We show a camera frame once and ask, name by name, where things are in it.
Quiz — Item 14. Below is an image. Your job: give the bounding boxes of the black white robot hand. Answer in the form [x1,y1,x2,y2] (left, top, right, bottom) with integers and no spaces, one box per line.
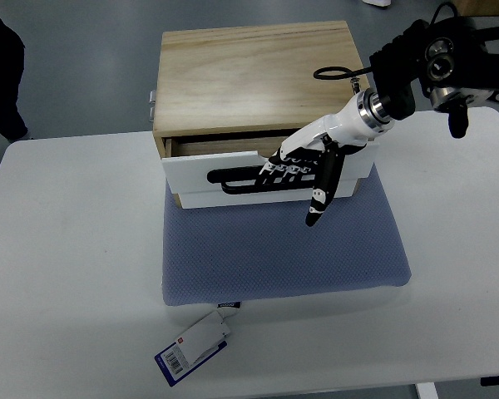
[255,89,394,227]

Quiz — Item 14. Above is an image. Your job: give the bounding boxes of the black drawer handle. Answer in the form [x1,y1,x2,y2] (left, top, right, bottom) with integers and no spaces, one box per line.
[206,165,317,196]

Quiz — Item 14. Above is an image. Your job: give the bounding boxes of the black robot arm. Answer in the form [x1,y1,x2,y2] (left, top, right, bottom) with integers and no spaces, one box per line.
[314,13,499,138]

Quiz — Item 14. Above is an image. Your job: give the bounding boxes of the wooden drawer cabinet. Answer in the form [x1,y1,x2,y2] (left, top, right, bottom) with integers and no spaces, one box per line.
[152,20,375,209]

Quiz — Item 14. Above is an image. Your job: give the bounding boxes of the blue mesh cushion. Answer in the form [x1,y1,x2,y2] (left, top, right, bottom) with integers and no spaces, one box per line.
[161,170,412,306]

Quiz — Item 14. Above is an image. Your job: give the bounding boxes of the white hinge clips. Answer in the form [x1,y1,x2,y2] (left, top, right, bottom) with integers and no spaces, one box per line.
[149,90,156,123]

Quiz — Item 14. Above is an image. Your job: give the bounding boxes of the white blue product tag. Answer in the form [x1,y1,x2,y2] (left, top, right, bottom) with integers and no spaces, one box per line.
[155,311,230,387]

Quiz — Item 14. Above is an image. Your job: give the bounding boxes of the wooden box in corner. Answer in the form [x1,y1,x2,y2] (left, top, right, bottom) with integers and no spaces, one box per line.
[453,0,499,17]

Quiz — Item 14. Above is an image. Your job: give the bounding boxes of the black table control panel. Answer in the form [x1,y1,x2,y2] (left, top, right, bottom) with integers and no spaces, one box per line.
[480,376,499,387]

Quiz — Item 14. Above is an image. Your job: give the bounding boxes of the person in dark clothing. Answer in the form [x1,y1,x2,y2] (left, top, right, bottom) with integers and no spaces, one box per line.
[0,18,30,144]

